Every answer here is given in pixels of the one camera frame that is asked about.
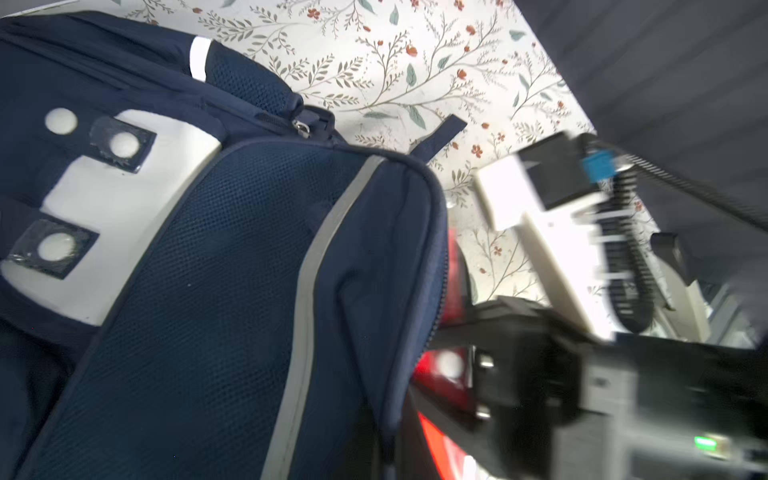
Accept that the navy blue student backpack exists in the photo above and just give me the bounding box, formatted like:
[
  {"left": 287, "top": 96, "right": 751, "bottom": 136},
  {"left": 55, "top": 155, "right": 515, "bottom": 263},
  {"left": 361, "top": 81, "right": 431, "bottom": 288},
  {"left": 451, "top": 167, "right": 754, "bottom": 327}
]
[{"left": 1, "top": 12, "right": 465, "bottom": 479}]

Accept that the red card packet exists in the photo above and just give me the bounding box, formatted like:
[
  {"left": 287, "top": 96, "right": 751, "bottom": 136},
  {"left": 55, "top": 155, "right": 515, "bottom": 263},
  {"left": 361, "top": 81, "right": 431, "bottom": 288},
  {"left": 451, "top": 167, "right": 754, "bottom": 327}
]
[{"left": 414, "top": 229, "right": 491, "bottom": 479}]

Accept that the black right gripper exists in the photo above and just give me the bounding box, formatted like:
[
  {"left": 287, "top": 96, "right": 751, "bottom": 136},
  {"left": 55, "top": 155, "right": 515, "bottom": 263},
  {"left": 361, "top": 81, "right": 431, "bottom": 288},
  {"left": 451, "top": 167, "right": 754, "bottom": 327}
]
[{"left": 428, "top": 297, "right": 767, "bottom": 479}]

